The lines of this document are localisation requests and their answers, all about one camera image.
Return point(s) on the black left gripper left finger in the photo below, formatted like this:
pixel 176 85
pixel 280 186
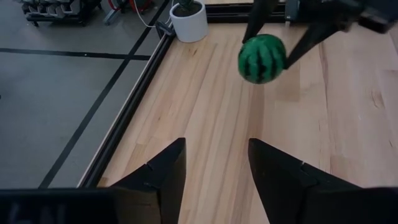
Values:
pixel 161 186

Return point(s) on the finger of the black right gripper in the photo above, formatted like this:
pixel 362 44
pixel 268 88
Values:
pixel 314 40
pixel 261 18

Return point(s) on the green striped watermelon toy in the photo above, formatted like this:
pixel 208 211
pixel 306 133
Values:
pixel 262 59

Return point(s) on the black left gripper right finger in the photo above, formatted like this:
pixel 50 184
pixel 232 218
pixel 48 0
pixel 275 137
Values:
pixel 280 186

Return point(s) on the black aluminium table frame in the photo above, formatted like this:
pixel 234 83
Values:
pixel 124 115

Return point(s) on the white plant pot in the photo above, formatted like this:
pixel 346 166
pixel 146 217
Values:
pixel 189 28

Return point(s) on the red metal cart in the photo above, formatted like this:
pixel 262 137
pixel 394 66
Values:
pixel 136 4

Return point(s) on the black cart with grey parts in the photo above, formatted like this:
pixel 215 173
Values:
pixel 56 9

